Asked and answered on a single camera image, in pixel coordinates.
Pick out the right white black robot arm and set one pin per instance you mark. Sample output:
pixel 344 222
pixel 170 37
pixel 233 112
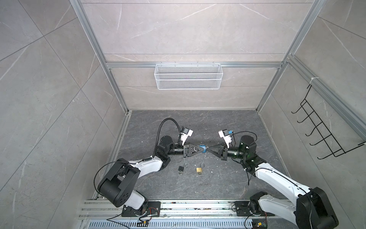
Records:
pixel 307 208

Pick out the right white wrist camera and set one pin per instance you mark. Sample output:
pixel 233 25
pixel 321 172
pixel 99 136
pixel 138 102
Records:
pixel 226 135

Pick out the black wire hook rack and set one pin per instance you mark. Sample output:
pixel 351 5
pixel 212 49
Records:
pixel 322 130

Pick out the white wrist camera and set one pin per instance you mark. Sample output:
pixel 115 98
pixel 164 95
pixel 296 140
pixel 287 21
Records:
pixel 226 135
pixel 184 134

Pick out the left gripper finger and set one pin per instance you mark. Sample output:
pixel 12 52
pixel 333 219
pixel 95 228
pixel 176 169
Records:
pixel 196 151
pixel 195 147

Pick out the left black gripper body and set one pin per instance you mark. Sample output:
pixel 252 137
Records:
pixel 186 153

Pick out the white slotted cable duct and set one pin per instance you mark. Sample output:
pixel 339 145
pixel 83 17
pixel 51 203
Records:
pixel 172 224

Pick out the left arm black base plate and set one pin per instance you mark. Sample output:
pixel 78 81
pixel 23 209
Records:
pixel 147 209

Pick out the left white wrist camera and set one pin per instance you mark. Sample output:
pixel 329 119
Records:
pixel 184 134

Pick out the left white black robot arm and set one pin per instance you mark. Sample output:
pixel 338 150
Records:
pixel 118 183

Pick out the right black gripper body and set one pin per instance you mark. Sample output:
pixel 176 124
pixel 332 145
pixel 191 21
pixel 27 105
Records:
pixel 225 153

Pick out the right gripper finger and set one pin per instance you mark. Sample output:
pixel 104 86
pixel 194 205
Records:
pixel 215 148
pixel 217 154

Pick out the teal blue padlock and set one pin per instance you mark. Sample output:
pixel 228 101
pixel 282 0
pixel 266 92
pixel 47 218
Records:
pixel 203 148

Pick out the aluminium mounting rail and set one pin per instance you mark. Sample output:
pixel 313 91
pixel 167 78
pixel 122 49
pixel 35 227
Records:
pixel 170 209

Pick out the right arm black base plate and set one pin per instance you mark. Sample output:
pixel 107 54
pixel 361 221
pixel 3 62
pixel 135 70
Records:
pixel 247 208

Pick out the white wire mesh basket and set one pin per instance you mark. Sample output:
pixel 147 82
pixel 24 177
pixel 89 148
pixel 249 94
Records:
pixel 188 76

